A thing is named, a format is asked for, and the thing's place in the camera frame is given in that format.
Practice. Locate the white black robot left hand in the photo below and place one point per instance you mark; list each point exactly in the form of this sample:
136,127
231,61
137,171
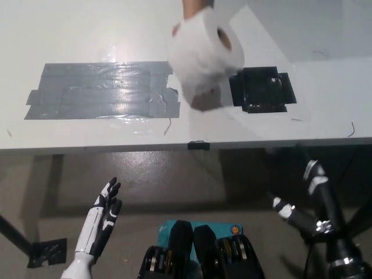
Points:
94,221

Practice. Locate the person's bare hand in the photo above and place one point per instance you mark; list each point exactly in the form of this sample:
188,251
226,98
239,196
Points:
206,101

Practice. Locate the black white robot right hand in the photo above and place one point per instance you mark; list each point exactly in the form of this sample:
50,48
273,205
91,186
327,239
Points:
328,215

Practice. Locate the white toilet paper roll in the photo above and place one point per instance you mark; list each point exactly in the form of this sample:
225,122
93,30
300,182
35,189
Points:
200,52

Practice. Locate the black tape square area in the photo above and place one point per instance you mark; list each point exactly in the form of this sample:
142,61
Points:
261,90

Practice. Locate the black teal robot torso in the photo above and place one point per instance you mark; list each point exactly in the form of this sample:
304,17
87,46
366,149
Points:
203,255

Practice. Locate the clear tape strip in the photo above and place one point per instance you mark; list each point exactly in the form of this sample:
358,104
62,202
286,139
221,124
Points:
133,125

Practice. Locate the grey duct tape patch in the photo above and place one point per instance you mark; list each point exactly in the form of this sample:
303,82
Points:
101,90

